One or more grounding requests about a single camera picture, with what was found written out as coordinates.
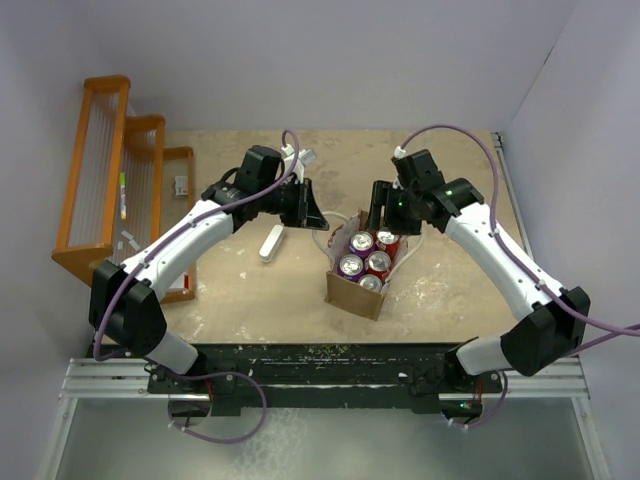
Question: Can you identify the green yellow marker pen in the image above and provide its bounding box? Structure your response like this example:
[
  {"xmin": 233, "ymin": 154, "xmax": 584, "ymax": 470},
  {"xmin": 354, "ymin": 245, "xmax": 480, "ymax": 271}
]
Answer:
[{"xmin": 118, "ymin": 171, "xmax": 127, "ymax": 222}]

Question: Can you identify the small red white box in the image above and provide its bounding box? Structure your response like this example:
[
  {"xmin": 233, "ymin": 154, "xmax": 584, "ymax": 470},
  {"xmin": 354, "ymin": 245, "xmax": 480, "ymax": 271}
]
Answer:
[{"xmin": 174, "ymin": 175, "xmax": 189, "ymax": 197}]

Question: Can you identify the white oblong plastic case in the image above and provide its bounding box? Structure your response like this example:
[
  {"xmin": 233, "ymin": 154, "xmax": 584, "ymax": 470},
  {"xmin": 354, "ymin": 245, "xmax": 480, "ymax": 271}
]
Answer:
[{"xmin": 258, "ymin": 225, "xmax": 285, "ymax": 263}]

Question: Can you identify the red coca-cola can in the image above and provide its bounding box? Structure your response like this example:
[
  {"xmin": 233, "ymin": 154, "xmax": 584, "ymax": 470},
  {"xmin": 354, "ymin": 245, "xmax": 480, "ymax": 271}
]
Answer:
[
  {"xmin": 376, "ymin": 229, "xmax": 400, "ymax": 257},
  {"xmin": 365, "ymin": 250, "xmax": 392, "ymax": 275}
]

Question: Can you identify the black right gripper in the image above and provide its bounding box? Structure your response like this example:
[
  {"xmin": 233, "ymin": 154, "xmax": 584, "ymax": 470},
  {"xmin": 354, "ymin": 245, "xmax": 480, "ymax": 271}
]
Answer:
[{"xmin": 365, "ymin": 179, "xmax": 422, "ymax": 235}]

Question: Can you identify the orange wooden tiered rack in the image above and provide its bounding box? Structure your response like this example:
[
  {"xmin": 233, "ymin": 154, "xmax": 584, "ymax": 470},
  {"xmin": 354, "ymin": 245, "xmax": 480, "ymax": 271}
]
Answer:
[{"xmin": 52, "ymin": 75, "xmax": 195, "ymax": 284}]

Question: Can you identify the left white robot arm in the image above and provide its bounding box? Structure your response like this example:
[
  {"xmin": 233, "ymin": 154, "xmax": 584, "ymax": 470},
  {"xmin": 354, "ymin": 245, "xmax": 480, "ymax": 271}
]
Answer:
[{"xmin": 89, "ymin": 145, "xmax": 329, "ymax": 392}]

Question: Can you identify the purple fanta can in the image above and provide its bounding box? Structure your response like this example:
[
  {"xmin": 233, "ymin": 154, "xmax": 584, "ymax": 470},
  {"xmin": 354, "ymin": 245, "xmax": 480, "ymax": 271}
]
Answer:
[
  {"xmin": 358, "ymin": 274, "xmax": 383, "ymax": 292},
  {"xmin": 348, "ymin": 231, "xmax": 376, "ymax": 258},
  {"xmin": 337, "ymin": 254, "xmax": 365, "ymax": 282}
]

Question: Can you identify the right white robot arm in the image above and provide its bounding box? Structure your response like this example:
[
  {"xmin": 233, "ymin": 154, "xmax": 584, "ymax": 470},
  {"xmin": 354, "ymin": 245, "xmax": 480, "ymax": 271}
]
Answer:
[{"xmin": 366, "ymin": 149, "xmax": 590, "ymax": 391}]

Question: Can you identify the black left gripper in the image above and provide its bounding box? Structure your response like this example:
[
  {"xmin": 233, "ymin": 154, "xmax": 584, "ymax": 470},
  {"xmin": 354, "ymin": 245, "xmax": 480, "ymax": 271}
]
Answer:
[{"xmin": 257, "ymin": 177, "xmax": 328, "ymax": 230}]

